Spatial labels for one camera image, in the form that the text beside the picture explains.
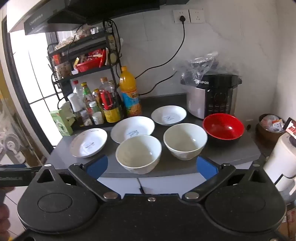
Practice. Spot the green cardboard box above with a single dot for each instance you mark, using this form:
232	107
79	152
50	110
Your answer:
61	124

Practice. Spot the silver black rice cooker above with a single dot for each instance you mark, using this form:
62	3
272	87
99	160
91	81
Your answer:
215	99

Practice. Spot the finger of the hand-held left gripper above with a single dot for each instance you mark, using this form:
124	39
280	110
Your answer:
25	169

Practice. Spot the brown waste bin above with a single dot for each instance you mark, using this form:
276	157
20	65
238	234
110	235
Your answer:
266	133

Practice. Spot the black metal spice rack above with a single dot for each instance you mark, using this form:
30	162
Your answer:
69	49

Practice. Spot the glass spice shaker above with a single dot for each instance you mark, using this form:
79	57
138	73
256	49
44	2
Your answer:
86	119

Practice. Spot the pale green carton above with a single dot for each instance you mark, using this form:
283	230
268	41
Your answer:
67	111

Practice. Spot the person's left hand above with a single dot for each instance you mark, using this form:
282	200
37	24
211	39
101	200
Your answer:
3	217

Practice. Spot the white kitchen appliance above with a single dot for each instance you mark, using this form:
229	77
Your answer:
279	162

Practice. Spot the clear storage jar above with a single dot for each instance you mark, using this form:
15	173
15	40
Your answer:
62	70

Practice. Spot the orange juice bottle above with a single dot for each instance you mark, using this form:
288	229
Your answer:
129	92

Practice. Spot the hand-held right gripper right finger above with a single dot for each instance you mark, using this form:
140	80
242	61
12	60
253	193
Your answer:
207	168

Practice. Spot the green label sauce bottle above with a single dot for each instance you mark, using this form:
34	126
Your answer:
86	95

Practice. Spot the red plastic basket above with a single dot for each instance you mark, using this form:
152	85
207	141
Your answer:
89	66

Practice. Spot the white-capped powder jar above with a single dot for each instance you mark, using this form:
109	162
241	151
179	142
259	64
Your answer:
97	117

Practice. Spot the black range hood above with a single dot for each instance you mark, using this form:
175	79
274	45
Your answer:
69	14

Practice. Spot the clear plastic bag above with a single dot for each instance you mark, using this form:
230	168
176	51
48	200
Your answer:
196	67

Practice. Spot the white electric fan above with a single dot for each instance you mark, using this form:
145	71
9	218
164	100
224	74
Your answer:
12	143

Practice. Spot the red and black bowl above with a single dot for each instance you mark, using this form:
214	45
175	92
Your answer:
223	127

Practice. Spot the large white printed plate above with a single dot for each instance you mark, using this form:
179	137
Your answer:
133	128

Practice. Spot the white wall socket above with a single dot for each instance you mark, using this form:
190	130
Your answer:
196	15
179	14

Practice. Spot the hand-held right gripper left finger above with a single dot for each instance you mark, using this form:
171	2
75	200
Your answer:
97	165

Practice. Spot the red and black packet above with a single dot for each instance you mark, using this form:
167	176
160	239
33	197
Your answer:
290	127

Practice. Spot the red-capped clear bottle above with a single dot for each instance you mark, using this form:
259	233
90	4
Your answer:
75	87

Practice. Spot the white ceramic bowl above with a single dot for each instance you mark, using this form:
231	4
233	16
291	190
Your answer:
185	140
138	153

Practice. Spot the white plastic bottle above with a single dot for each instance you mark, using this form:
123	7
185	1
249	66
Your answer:
74	102

